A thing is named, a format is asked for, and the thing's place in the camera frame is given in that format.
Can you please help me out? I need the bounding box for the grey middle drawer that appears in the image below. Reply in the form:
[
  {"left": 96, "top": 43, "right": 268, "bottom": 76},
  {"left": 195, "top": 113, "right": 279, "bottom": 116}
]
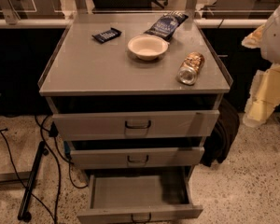
[{"left": 71, "top": 147, "right": 204, "bottom": 170}]

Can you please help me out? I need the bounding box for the black floor bar with wheels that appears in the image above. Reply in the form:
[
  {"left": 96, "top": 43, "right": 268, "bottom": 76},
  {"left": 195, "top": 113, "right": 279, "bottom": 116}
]
[{"left": 18, "top": 141, "right": 45, "bottom": 223}]

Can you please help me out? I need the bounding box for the black bag on floor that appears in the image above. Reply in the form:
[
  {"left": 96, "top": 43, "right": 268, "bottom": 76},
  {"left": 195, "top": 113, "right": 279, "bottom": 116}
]
[{"left": 201, "top": 99, "right": 240, "bottom": 167}]

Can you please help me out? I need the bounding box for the grey drawer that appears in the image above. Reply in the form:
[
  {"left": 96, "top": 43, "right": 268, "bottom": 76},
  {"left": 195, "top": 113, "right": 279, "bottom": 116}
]
[
  {"left": 71, "top": 147, "right": 204, "bottom": 170},
  {"left": 53, "top": 110, "right": 219, "bottom": 141},
  {"left": 77, "top": 172, "right": 203, "bottom": 224}
]

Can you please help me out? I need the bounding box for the grey top drawer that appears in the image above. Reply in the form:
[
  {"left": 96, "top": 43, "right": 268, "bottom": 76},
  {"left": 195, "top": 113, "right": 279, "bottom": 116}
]
[{"left": 53, "top": 110, "right": 219, "bottom": 141}]

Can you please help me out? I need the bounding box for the grey bottom drawer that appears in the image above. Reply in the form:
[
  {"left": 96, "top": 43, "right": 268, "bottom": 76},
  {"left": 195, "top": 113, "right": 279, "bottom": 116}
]
[{"left": 77, "top": 172, "right": 203, "bottom": 224}]

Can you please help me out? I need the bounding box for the grey drawer cabinet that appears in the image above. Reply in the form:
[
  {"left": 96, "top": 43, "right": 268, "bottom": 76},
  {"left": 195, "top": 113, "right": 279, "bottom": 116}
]
[{"left": 37, "top": 12, "right": 234, "bottom": 224}]

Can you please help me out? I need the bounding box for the dark blue chip bag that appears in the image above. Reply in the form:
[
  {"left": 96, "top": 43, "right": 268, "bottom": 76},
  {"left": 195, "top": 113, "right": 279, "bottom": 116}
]
[{"left": 145, "top": 11, "right": 189, "bottom": 41}]

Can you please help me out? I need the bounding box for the black floor cable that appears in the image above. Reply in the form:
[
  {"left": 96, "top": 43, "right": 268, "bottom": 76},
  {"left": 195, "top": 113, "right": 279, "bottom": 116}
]
[{"left": 0, "top": 115, "right": 89, "bottom": 224}]

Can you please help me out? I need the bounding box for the orange soda can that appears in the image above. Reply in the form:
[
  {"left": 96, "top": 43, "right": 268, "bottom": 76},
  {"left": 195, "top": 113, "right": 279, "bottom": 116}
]
[{"left": 176, "top": 52, "right": 204, "bottom": 85}]

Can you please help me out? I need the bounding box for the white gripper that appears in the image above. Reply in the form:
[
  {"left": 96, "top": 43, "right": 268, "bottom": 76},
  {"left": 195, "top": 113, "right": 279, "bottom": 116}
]
[{"left": 242, "top": 5, "right": 280, "bottom": 128}]

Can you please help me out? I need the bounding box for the white bowl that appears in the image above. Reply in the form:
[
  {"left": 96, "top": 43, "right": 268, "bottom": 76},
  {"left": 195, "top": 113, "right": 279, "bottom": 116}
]
[{"left": 128, "top": 35, "right": 169, "bottom": 61}]

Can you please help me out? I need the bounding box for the dark blue candy bar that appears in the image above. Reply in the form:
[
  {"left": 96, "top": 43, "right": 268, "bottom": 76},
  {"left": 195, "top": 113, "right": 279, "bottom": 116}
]
[{"left": 92, "top": 27, "right": 121, "bottom": 44}]

